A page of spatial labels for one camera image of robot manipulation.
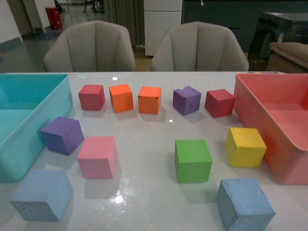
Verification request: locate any orange foam block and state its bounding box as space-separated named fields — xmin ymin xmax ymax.
xmin=138 ymin=86 xmax=161 ymax=115
xmin=109 ymin=84 xmax=134 ymax=113

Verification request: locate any left orange foam block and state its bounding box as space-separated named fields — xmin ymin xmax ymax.
xmin=109 ymin=84 xmax=134 ymax=113

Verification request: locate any right orange foam block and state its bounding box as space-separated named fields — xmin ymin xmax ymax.
xmin=138 ymin=86 xmax=161 ymax=115

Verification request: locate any white cabinet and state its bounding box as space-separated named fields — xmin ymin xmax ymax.
xmin=143 ymin=0 xmax=183 ymax=56

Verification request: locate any left red foam block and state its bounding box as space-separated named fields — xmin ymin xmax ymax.
xmin=78 ymin=85 xmax=105 ymax=111

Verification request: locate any right red foam block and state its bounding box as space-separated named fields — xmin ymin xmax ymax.
xmin=205 ymin=89 xmax=236 ymax=118

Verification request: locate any red bin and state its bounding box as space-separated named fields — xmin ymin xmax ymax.
xmin=45 ymin=7 xmax=63 ymax=29

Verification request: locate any pink foam block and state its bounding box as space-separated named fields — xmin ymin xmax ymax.
xmin=77 ymin=136 xmax=117 ymax=179

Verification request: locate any yellow foam block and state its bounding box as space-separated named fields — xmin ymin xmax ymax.
xmin=225 ymin=128 xmax=267 ymax=168

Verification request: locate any green foam block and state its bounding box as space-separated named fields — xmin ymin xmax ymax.
xmin=174 ymin=140 xmax=212 ymax=183

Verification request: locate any beige chair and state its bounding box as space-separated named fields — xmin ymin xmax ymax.
xmin=43 ymin=20 xmax=136 ymax=72
xmin=151 ymin=22 xmax=249 ymax=72

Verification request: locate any right purple foam block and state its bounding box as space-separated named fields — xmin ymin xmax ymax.
xmin=172 ymin=86 xmax=201 ymax=116

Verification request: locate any left beige chair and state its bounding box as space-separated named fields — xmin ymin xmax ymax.
xmin=43 ymin=20 xmax=136 ymax=72

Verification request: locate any red foam block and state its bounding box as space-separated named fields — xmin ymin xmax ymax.
xmin=205 ymin=89 xmax=236 ymax=118
xmin=78 ymin=85 xmax=105 ymax=111

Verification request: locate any tan cushioned seat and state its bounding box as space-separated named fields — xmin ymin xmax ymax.
xmin=266 ymin=42 xmax=308 ymax=74

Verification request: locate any teal plastic bin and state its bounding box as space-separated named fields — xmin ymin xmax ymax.
xmin=0 ymin=74 xmax=73 ymax=183

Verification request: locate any light blue foam block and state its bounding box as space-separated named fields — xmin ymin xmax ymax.
xmin=216 ymin=178 xmax=275 ymax=231
xmin=10 ymin=169 xmax=73 ymax=222

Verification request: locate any left purple foam block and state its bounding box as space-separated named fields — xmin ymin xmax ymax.
xmin=41 ymin=116 xmax=84 ymax=155

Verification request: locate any pink plastic bin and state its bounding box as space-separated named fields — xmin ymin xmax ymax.
xmin=234 ymin=74 xmax=308 ymax=185

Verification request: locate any purple foam block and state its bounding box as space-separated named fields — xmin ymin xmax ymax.
xmin=41 ymin=116 xmax=84 ymax=155
xmin=172 ymin=86 xmax=201 ymax=116

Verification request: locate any dark grey appliance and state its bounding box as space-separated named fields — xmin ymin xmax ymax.
xmin=248 ymin=12 xmax=308 ymax=61

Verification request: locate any right beige chair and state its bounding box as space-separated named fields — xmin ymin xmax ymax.
xmin=151 ymin=22 xmax=249 ymax=72

